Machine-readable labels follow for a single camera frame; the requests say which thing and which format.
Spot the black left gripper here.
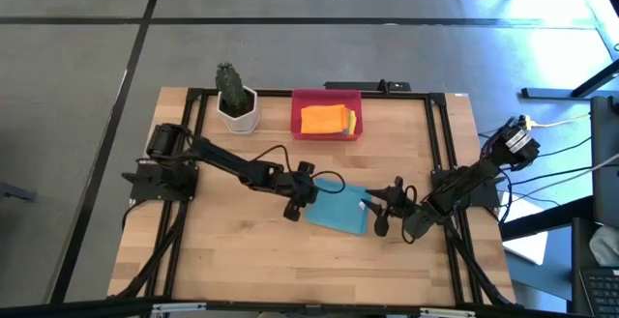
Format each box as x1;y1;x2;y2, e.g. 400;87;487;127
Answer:
278;160;320;222

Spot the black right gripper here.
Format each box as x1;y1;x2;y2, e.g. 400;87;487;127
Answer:
365;176;422;239

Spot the teal microfiber towel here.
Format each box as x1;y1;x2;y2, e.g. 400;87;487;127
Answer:
303;177;372;236

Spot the orange microfiber towel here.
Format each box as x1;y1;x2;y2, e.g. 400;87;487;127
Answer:
300;103;350;135

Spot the white hexagonal plant pot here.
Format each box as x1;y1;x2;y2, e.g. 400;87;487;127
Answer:
216;85;261;135

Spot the red plastic tray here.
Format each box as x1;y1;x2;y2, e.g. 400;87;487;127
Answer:
289;88;364;142

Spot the long black bar device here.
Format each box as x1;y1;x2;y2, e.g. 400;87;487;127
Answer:
324;79;411;92

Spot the green cactus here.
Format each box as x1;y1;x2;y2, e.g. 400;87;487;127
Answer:
215;61;251;111

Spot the black desk leg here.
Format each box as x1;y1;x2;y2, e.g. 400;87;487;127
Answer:
520;59;619;100

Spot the dark side desk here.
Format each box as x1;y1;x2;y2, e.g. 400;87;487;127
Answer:
500;194;619;317

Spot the grey cloth bundle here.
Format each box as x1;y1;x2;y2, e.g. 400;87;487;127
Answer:
589;224;619;267

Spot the dark monitor panel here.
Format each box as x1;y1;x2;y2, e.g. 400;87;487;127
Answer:
590;95;619;227

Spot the black keyboard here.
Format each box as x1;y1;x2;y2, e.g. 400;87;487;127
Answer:
578;265;619;315

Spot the dark grey furniture foot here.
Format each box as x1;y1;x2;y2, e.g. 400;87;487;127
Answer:
0;181;38;203

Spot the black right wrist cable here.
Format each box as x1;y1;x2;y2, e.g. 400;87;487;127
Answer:
399;185;420;246

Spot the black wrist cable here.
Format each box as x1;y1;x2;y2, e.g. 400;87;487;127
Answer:
251;144;347;195
399;185;420;246

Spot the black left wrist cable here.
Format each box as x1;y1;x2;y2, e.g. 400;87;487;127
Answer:
251;144;347;195

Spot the black aluminium table frame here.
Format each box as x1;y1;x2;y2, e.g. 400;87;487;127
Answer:
0;87;572;318

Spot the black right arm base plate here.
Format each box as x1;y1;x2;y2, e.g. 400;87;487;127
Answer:
431;167;502;208

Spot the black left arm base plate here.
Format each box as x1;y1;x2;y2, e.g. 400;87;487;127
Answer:
120;160;199;202

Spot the white cable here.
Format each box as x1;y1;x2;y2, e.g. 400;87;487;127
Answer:
530;113;592;129

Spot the grey cable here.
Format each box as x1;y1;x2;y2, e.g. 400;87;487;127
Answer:
507;152;619;198

